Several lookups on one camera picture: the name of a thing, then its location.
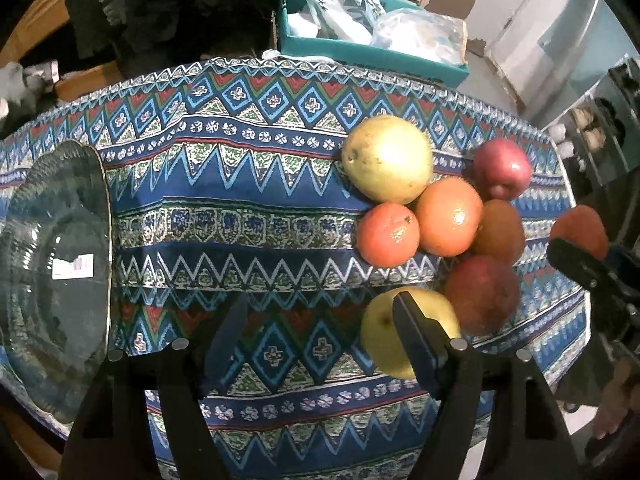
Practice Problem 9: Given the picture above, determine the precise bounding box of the person's right hand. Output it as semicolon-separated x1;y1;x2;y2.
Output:
592;359;639;440

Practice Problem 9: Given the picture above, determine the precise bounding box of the blue patterned tablecloth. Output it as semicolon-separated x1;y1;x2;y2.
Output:
1;58;591;479

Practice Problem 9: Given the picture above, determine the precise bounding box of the black hanging coat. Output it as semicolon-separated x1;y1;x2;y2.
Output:
65;0;280;78

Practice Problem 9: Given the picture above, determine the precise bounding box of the pile of grey clothes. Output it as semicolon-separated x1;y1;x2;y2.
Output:
0;60;60;139

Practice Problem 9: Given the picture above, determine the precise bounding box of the small tangerine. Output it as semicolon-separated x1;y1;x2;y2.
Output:
356;203;420;268

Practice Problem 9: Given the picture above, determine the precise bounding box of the clear plastic bag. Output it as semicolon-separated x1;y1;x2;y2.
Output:
370;8;468;66

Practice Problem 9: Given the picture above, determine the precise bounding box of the large orange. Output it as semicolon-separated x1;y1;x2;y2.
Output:
414;177;483;258

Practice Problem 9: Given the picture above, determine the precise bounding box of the yellow apple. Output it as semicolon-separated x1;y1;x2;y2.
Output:
341;115;433;205
360;286;461;379

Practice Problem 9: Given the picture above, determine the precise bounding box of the teal plastic crate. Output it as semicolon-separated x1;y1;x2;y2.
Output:
276;0;471;89

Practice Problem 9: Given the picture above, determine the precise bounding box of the wooden drawer box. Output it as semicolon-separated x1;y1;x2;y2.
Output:
53;62;125;102

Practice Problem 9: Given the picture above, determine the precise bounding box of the grey shoe rack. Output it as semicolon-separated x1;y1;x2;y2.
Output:
546;56;639;186

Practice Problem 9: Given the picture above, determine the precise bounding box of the dark red apple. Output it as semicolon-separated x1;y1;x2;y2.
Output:
444;255;520;337

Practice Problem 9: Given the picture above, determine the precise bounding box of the dark glass bowl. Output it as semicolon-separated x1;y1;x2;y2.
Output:
1;140;113;424

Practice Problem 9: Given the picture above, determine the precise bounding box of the small orange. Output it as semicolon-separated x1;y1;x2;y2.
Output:
550;205;608;260

